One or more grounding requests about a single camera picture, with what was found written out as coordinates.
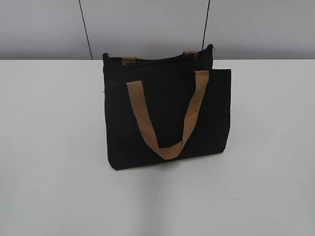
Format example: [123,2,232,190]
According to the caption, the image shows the black tote bag tan handles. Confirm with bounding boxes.
[103,45,231,170]

